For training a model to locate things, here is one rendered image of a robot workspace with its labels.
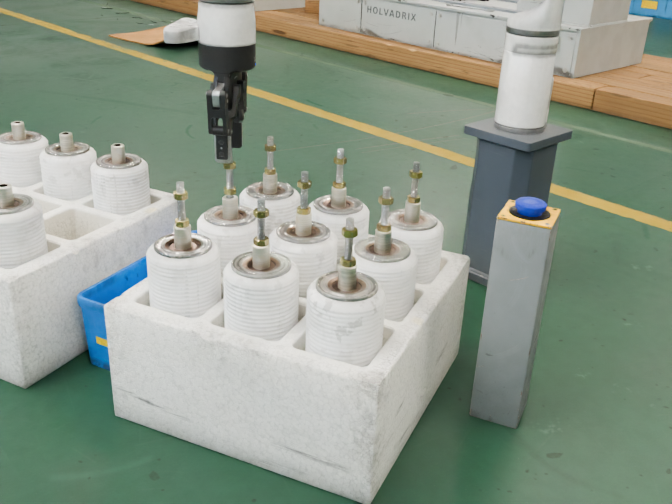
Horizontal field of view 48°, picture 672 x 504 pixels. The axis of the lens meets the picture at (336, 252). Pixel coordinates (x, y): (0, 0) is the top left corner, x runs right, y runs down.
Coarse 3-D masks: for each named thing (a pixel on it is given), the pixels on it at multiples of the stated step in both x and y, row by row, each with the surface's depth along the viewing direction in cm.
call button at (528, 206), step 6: (522, 198) 99; (528, 198) 100; (534, 198) 100; (516, 204) 98; (522, 204) 98; (528, 204) 98; (534, 204) 98; (540, 204) 98; (546, 204) 98; (522, 210) 98; (528, 210) 97; (534, 210) 97; (540, 210) 97; (528, 216) 98; (534, 216) 98
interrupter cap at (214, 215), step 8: (216, 208) 112; (240, 208) 112; (248, 208) 112; (208, 216) 109; (216, 216) 110; (240, 216) 111; (248, 216) 110; (216, 224) 107; (224, 224) 107; (232, 224) 107; (240, 224) 107
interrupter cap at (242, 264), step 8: (240, 256) 98; (248, 256) 98; (272, 256) 98; (280, 256) 98; (232, 264) 95; (240, 264) 96; (248, 264) 97; (272, 264) 97; (280, 264) 96; (288, 264) 96; (240, 272) 94; (248, 272) 94; (256, 272) 94; (264, 272) 94; (272, 272) 94; (280, 272) 94
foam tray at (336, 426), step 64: (448, 256) 118; (128, 320) 99; (192, 320) 97; (384, 320) 99; (448, 320) 113; (128, 384) 104; (192, 384) 98; (256, 384) 94; (320, 384) 89; (384, 384) 88; (256, 448) 98; (320, 448) 93; (384, 448) 94
